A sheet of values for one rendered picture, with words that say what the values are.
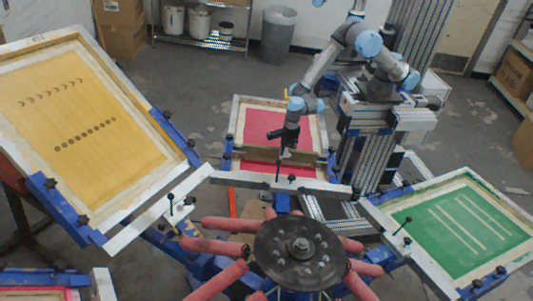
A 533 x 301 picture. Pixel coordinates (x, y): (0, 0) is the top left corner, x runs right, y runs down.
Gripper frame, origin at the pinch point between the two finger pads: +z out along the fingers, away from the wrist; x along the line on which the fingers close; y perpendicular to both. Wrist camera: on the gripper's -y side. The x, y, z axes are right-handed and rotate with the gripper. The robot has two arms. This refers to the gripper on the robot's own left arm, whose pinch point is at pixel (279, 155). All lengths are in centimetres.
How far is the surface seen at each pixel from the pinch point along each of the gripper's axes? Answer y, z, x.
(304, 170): 14.3, 5.1, -3.4
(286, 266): -4, -30, -91
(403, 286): 106, 99, -2
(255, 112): -13.6, 5.2, 47.3
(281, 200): -0.3, -3.1, -36.1
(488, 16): 296, 7, 374
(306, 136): 18.1, 4.9, 28.5
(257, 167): -10.8, 5.4, -4.8
